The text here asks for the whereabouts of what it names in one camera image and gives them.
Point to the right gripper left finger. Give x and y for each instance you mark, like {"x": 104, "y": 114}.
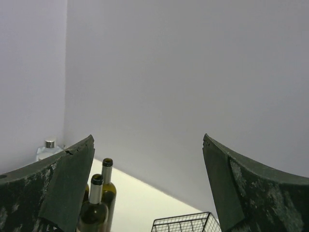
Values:
{"x": 47, "y": 195}

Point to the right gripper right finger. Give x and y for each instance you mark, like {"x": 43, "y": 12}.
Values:
{"x": 252, "y": 197}

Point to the tall blue glass bottle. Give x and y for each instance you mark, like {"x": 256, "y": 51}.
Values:
{"x": 48, "y": 149}

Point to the green bottle grey foil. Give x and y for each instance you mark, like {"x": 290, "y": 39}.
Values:
{"x": 94, "y": 214}

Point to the rear tall green bottle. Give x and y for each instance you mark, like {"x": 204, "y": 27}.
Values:
{"x": 108, "y": 190}

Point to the black wire wine rack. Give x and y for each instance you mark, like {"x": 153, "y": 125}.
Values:
{"x": 197, "y": 222}

